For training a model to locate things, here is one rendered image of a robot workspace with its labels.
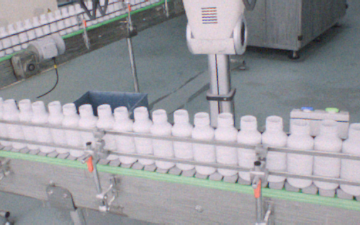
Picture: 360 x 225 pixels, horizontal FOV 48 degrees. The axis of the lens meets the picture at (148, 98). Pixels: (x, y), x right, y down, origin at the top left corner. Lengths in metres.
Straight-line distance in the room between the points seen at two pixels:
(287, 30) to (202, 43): 3.18
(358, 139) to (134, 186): 0.59
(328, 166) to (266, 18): 3.85
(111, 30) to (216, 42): 1.65
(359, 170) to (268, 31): 3.89
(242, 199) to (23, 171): 0.73
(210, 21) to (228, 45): 0.11
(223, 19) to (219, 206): 0.72
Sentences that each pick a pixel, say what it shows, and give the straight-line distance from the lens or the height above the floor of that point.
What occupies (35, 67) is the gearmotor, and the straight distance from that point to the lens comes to 2.58.
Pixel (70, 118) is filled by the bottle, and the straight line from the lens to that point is 1.21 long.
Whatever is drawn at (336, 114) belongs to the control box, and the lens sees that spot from 1.13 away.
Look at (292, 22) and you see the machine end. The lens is 4.67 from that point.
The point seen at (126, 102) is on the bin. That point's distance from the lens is 1.82.
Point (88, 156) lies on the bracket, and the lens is 1.10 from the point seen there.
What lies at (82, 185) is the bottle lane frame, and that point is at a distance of 1.29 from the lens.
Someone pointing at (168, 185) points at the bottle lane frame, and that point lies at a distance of 1.13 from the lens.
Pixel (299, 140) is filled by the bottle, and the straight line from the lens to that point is 0.99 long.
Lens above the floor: 1.63
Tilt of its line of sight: 24 degrees down
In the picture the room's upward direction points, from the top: 8 degrees counter-clockwise
